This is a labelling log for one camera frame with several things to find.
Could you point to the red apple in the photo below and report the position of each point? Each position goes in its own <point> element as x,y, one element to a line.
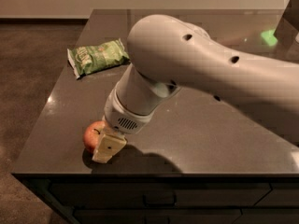
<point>91,135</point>

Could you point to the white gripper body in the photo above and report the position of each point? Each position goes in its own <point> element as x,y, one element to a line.
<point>121,117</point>

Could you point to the dark cabinet drawers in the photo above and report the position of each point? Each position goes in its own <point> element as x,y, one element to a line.
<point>169,200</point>

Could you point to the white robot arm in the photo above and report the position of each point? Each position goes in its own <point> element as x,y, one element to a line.
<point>167,54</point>

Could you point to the green chip bag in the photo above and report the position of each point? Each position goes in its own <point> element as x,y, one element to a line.
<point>87,60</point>

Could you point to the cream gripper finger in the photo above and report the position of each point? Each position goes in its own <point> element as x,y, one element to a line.
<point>110,143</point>

